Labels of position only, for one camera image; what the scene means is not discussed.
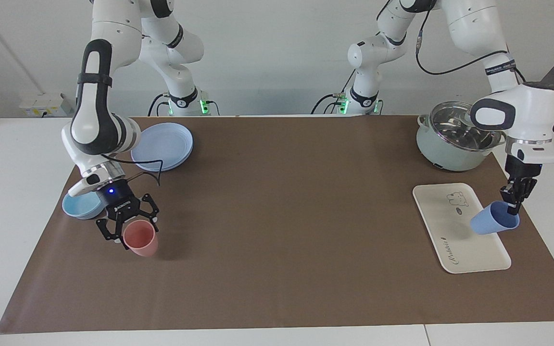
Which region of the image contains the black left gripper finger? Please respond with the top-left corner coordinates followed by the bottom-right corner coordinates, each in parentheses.
top-left (510, 178), bottom-right (538, 216)
top-left (499, 180), bottom-right (518, 203)

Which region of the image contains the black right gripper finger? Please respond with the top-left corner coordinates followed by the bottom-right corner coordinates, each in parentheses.
top-left (135, 193), bottom-right (160, 235)
top-left (96, 213), bottom-right (129, 250)

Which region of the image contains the pink plastic cup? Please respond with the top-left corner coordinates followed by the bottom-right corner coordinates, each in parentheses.
top-left (123, 220), bottom-right (159, 257)

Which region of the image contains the blue plastic cup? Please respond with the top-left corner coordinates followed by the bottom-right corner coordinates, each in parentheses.
top-left (470, 201), bottom-right (520, 235)

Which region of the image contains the cream tray with rabbit print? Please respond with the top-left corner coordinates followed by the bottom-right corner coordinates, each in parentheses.
top-left (412, 183), bottom-right (512, 274)

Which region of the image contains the light blue bowl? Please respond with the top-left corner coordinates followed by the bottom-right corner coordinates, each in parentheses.
top-left (62, 190), bottom-right (107, 220)

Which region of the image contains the pale blue round plate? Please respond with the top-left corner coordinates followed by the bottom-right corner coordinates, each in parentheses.
top-left (130, 123), bottom-right (194, 173)

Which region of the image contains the pale green pot glass lid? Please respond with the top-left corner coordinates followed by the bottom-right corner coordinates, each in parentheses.
top-left (416, 101), bottom-right (507, 172)

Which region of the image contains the brown table mat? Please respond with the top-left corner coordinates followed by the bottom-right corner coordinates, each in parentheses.
top-left (0, 115), bottom-right (554, 334)

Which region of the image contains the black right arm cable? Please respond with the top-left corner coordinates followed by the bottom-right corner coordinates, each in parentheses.
top-left (100, 153), bottom-right (165, 187)

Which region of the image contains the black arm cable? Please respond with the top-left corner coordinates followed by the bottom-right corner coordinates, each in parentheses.
top-left (414, 7), bottom-right (529, 83)
top-left (100, 153), bottom-right (165, 187)

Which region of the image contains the black right base cable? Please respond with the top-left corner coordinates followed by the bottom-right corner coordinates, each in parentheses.
top-left (148, 93), bottom-right (170, 117)

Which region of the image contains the black base cable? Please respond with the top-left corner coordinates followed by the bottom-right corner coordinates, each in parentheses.
top-left (311, 93), bottom-right (340, 115)
top-left (148, 93), bottom-right (170, 117)

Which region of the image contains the white wall power strip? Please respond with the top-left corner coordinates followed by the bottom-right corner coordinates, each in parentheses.
top-left (20, 93), bottom-right (76, 118)

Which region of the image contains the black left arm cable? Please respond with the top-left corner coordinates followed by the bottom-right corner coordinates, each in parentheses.
top-left (414, 7), bottom-right (529, 83)

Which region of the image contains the black left base cable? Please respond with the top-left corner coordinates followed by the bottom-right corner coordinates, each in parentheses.
top-left (311, 93), bottom-right (340, 115)

